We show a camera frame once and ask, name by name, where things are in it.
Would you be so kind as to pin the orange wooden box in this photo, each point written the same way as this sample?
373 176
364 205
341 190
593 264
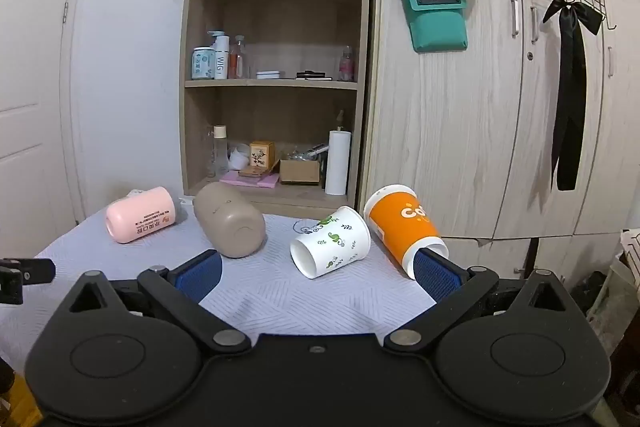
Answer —
262 154

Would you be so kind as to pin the wooden wardrobe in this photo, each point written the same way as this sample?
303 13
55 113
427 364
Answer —
471 133

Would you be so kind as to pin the white door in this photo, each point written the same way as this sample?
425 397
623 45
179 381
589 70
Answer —
36 203

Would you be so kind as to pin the white paper towel roll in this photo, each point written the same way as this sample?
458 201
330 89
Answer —
337 164

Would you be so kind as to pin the teal label jar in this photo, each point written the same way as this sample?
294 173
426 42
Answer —
203 63

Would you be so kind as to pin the wooden open shelf unit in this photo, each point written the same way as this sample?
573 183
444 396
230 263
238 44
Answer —
290 95

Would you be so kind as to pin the white cup green print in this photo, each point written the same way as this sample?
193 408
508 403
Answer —
335 241

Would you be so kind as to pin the pink cup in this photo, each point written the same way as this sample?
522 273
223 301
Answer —
139 215

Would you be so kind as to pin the teal Redmi pouch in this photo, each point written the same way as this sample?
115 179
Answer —
436 25

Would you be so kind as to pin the light grey table cloth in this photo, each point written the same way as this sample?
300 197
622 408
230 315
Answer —
260 294

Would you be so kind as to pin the beige cup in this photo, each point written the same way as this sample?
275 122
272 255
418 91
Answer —
234 226

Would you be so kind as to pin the pink small bottle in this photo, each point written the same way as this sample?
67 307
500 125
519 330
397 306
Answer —
346 68

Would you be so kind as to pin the small cardboard box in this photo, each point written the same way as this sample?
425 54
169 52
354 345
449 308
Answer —
294 171

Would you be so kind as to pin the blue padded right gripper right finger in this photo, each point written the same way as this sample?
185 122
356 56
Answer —
447 283

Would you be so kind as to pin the white pump bottle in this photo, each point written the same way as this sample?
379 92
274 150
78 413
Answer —
220 46

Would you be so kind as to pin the pink flat package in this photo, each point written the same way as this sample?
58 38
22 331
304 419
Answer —
235 178

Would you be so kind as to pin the orange and white cup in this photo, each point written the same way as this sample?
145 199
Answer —
394 213

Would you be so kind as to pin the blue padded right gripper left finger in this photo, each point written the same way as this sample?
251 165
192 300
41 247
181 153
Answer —
191 281

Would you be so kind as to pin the clear bottle beige cap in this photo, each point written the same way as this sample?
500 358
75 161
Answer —
220 151

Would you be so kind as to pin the clear reddish bottle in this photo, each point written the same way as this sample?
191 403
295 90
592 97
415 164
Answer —
237 58

